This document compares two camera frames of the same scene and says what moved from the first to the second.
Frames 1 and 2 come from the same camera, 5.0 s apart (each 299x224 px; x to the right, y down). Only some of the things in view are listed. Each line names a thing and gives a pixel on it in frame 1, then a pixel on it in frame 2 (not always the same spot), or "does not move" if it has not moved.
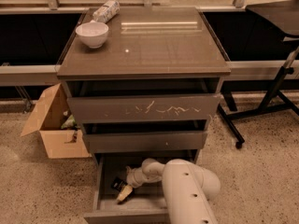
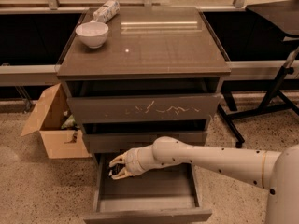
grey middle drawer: [120, 142] does not move
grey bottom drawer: [144, 204] does not move
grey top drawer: [143, 108] does not move
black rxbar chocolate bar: [118, 183] -> [117, 168]
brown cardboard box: [59, 143] does not move
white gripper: [133, 178] -> [133, 163]
